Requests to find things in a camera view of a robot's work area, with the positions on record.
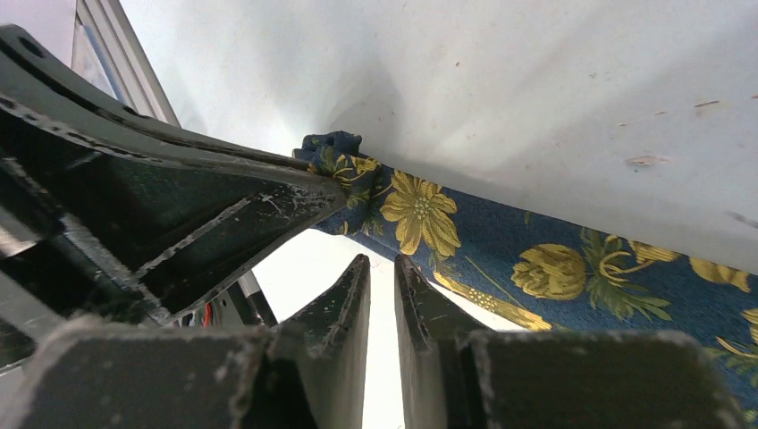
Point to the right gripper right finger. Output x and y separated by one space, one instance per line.
459 373

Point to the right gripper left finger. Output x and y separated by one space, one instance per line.
306 372

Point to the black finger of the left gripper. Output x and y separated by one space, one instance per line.
109 212

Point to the navy gold floral tie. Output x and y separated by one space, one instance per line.
539 272

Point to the aluminium frame rail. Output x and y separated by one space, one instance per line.
106 53

